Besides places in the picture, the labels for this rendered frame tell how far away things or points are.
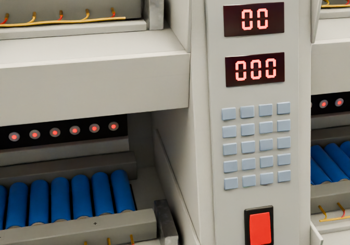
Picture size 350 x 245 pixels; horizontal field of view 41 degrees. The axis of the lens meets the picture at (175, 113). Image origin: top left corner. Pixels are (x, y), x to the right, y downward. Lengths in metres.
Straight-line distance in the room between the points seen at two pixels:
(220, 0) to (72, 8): 0.12
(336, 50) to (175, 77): 0.13
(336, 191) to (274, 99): 0.17
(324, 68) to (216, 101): 0.09
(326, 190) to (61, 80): 0.29
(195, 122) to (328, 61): 0.12
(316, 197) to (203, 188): 0.15
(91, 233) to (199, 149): 0.14
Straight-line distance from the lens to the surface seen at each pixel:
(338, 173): 0.53
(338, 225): 0.48
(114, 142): 0.51
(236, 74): 0.34
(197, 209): 0.37
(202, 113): 0.34
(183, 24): 0.34
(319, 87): 0.39
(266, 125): 0.36
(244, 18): 0.34
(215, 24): 0.33
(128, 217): 0.44
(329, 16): 0.43
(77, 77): 0.33
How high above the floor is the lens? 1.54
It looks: 12 degrees down
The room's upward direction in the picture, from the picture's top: 3 degrees counter-clockwise
